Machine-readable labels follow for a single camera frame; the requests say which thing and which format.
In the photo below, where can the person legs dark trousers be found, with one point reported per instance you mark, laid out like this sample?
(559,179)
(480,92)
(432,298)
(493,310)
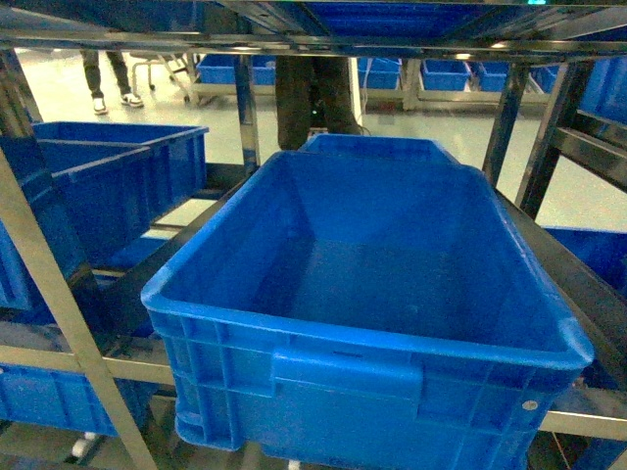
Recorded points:
(301,79)

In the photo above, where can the blue crate left shelf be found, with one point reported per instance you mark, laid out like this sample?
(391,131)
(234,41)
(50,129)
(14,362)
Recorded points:
(97,186)

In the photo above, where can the blue crate bottom left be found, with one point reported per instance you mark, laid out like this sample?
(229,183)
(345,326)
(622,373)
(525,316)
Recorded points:
(63,400)

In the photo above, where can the blue crate behind front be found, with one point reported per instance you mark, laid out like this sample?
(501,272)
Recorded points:
(384,147)

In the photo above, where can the large blue crate front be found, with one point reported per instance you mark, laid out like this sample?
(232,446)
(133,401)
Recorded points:
(363,312)

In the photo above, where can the steel shelf rack near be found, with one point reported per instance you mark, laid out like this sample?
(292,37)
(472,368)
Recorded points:
(524,33)

